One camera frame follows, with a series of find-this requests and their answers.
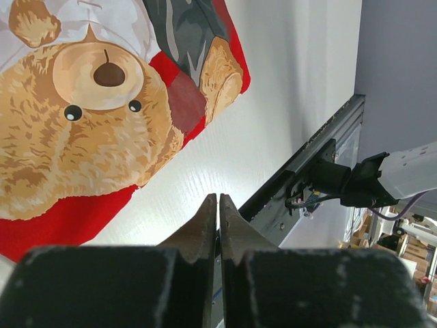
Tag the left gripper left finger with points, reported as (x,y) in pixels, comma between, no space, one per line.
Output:
(167,285)

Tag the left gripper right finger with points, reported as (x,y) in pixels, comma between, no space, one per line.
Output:
(265,286)

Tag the red t shirt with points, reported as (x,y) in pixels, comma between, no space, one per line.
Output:
(97,97)

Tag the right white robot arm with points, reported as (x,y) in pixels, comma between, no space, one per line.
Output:
(380,180)

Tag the cardboard boxes in background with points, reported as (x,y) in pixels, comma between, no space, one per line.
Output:
(411,238)

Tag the right aluminium table rail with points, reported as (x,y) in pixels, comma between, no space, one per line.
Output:
(325,224)

